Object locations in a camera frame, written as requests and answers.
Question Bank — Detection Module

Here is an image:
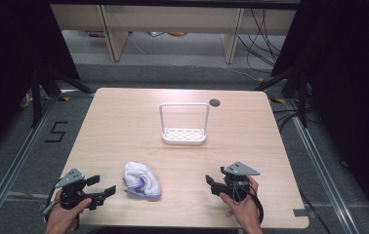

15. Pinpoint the aluminium floor rail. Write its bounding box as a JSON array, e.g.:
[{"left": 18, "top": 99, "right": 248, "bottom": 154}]
[
  {"left": 284, "top": 98, "right": 361, "bottom": 234},
  {"left": 0, "top": 97, "right": 60, "bottom": 234}
]

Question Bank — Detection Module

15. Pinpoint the beige wooden shelf unit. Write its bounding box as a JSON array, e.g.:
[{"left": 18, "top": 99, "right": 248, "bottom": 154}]
[{"left": 49, "top": 3, "right": 298, "bottom": 64}]

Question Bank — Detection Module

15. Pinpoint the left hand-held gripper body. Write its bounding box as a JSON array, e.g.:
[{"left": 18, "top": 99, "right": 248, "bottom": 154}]
[{"left": 55, "top": 168, "right": 106, "bottom": 211}]

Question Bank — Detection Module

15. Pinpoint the white cloth with purple trim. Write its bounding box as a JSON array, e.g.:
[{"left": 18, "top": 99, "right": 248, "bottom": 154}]
[{"left": 122, "top": 161, "right": 162, "bottom": 199}]

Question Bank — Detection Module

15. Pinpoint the bundle of black room cables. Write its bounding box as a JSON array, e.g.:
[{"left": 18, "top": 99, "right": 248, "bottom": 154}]
[{"left": 236, "top": 8, "right": 288, "bottom": 73}]

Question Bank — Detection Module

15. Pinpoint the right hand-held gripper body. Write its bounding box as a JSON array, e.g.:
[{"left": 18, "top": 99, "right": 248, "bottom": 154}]
[{"left": 210, "top": 161, "right": 261, "bottom": 205}]

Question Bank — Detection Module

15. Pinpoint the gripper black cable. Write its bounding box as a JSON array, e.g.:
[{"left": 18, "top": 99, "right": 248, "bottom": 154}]
[
  {"left": 249, "top": 191, "right": 266, "bottom": 226},
  {"left": 40, "top": 183, "right": 63, "bottom": 216}
]

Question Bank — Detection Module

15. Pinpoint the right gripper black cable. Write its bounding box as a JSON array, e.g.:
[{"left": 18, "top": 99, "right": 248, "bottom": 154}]
[{"left": 249, "top": 191, "right": 266, "bottom": 226}]

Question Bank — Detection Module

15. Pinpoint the white floor cable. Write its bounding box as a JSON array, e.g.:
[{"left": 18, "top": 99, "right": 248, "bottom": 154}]
[{"left": 220, "top": 65, "right": 262, "bottom": 82}]

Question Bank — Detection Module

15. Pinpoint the person's left hand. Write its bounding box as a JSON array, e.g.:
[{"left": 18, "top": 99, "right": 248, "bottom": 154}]
[{"left": 45, "top": 189, "right": 93, "bottom": 234}]

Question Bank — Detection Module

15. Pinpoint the black metal stand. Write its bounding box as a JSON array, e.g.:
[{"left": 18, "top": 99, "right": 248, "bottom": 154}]
[
  {"left": 254, "top": 66, "right": 311, "bottom": 129},
  {"left": 29, "top": 64, "right": 94, "bottom": 129}
]

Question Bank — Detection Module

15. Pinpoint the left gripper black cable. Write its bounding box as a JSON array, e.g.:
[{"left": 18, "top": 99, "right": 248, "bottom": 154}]
[{"left": 40, "top": 183, "right": 63, "bottom": 216}]

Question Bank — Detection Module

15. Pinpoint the white rack with tall handle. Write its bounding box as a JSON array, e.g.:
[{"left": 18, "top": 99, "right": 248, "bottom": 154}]
[{"left": 158, "top": 102, "right": 211, "bottom": 146}]

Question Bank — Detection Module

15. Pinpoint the person's right hand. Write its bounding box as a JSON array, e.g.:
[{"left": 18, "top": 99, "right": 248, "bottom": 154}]
[{"left": 219, "top": 175, "right": 262, "bottom": 229}]

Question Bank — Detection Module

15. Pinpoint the dark curtain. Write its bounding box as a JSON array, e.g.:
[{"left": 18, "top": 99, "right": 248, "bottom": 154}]
[
  {"left": 0, "top": 0, "right": 81, "bottom": 165},
  {"left": 269, "top": 0, "right": 369, "bottom": 233}
]

